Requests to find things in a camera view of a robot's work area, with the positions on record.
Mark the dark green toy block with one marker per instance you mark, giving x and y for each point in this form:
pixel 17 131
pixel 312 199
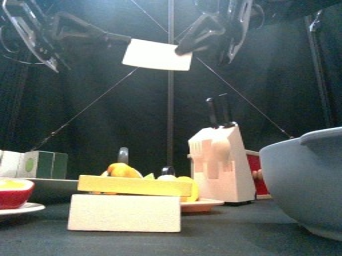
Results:
pixel 47 165

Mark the small white plate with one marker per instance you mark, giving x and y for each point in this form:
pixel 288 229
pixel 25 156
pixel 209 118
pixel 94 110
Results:
pixel 22 210

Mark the white wooden knife block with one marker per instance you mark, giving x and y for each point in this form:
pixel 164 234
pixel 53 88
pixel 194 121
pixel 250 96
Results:
pixel 228 166

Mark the white toy segmented block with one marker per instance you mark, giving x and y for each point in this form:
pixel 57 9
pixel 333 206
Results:
pixel 10 163

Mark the vertical metal frame pole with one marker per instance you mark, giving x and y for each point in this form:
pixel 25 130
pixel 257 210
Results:
pixel 170 100

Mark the orange yellow toy pepper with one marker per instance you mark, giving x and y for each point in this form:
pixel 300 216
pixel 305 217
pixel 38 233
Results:
pixel 121 170

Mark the blue plastic mixing bowl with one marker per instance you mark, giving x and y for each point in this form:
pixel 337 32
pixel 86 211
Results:
pixel 308 180

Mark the yellow toy cheese slab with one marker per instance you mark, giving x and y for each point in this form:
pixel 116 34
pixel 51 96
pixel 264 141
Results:
pixel 134 185

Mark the white toy egg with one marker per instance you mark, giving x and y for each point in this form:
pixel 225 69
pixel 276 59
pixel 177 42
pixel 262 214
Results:
pixel 168 177

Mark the red bowl with yellow filling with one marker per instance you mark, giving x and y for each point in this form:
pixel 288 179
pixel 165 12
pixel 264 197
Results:
pixel 15 195

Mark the red toy box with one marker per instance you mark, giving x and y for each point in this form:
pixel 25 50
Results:
pixel 258 173

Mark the dark metal frame post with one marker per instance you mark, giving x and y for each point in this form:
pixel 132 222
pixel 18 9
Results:
pixel 321 73

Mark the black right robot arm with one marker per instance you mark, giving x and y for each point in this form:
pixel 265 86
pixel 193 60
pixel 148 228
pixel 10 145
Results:
pixel 303 8

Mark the white rectangular toy block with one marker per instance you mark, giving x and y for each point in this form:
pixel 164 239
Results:
pixel 125 213

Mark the pink square plate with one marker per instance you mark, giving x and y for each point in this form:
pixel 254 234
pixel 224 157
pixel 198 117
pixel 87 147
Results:
pixel 202 204

